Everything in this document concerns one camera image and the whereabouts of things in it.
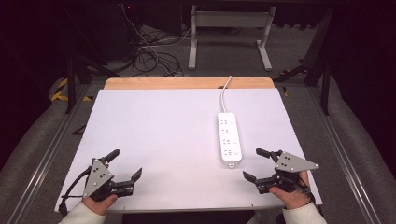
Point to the white board sheet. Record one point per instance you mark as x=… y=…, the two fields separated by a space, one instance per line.
x=162 y=140

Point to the person's dark clothing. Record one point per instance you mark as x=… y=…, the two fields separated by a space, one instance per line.
x=186 y=217

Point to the person's left hand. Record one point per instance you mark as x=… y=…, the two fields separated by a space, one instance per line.
x=98 y=206

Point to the black metal stand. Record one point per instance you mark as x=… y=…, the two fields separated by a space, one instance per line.
x=71 y=84
x=325 y=87

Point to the yellow black hazard tape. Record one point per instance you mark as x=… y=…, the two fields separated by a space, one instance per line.
x=60 y=91

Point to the white metal desk frame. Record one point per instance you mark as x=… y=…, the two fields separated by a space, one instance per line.
x=230 y=19

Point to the aluminium floor rail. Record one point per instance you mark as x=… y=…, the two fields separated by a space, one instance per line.
x=341 y=155
x=46 y=163

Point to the white power strip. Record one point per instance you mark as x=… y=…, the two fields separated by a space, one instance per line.
x=229 y=140

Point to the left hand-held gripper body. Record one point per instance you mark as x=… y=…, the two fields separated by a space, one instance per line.
x=98 y=179

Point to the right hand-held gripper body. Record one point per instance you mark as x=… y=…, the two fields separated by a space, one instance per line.
x=291 y=164

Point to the person's right hand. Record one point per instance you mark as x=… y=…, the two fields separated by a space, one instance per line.
x=294 y=199

